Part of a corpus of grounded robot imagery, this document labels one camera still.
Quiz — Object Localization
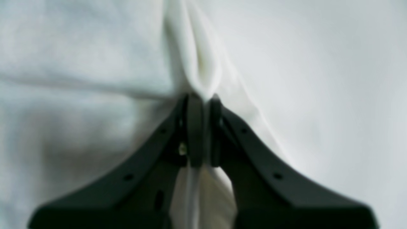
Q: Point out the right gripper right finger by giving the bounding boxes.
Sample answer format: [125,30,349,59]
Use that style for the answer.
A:
[210,95,378,229]

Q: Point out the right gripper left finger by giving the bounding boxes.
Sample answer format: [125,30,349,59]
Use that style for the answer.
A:
[29,94,204,229]

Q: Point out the white printed t-shirt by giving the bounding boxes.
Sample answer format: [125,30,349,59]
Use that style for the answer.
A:
[1,0,286,229]

